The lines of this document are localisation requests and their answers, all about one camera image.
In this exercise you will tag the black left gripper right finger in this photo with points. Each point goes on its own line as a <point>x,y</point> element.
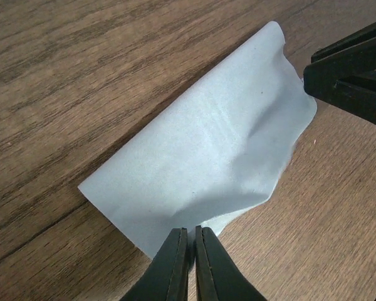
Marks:
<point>217,276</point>

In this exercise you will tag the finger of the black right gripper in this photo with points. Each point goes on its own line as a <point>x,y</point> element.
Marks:
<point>345,79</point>
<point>356,38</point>

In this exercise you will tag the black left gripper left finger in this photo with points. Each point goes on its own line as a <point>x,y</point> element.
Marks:
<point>167,276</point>

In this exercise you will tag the light blue cleaning cloth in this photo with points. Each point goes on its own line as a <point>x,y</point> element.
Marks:
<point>214,153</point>

